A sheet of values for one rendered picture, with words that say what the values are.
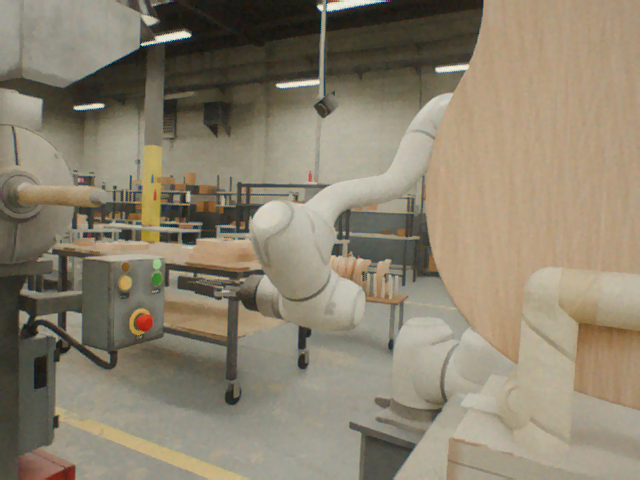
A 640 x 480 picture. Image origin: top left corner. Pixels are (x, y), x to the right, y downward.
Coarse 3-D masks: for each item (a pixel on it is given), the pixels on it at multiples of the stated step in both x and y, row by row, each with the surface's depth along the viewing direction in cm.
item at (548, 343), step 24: (528, 312) 28; (552, 312) 27; (528, 336) 28; (552, 336) 27; (576, 336) 28; (528, 360) 28; (552, 360) 27; (528, 384) 28; (552, 384) 28; (552, 408) 28; (528, 432) 28; (552, 432) 28
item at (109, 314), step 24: (96, 264) 103; (144, 264) 108; (96, 288) 103; (120, 288) 102; (144, 288) 109; (96, 312) 103; (120, 312) 103; (144, 312) 109; (24, 336) 107; (96, 336) 103; (120, 336) 104; (144, 336) 110; (96, 360) 107
